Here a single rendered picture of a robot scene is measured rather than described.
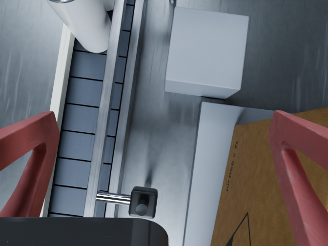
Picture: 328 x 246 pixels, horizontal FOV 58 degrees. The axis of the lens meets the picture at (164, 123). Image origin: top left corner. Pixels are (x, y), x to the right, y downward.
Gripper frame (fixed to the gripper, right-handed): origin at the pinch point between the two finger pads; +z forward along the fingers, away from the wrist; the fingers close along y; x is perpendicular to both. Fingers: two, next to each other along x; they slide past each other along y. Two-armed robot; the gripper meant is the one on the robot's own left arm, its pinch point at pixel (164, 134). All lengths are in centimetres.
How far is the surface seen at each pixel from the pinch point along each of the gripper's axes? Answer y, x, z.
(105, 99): 6.7, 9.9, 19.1
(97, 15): 7.2, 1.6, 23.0
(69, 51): 12.6, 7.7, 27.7
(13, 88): 23.7, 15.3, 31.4
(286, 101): -19.7, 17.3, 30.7
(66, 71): 12.9, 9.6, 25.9
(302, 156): -10.3, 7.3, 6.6
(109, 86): 6.3, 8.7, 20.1
